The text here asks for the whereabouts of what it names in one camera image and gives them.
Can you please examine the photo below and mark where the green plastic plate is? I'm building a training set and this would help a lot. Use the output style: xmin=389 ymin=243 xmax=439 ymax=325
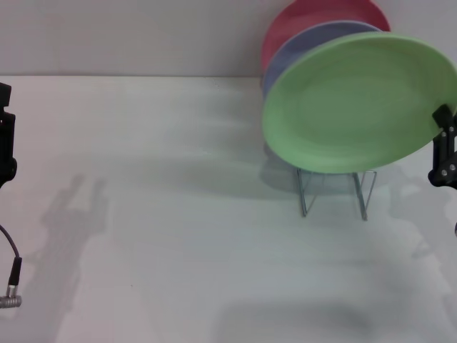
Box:
xmin=261 ymin=31 xmax=457 ymax=177

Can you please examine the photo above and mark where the purple plastic plate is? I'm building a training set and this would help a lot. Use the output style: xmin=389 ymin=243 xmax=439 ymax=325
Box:
xmin=262 ymin=20 xmax=385 ymax=101

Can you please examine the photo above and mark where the red plastic plate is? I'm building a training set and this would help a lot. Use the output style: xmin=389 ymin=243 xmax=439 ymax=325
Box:
xmin=260 ymin=0 xmax=392 ymax=72

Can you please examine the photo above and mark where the metal wire plate rack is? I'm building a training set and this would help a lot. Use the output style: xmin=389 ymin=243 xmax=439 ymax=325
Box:
xmin=296 ymin=167 xmax=378 ymax=222

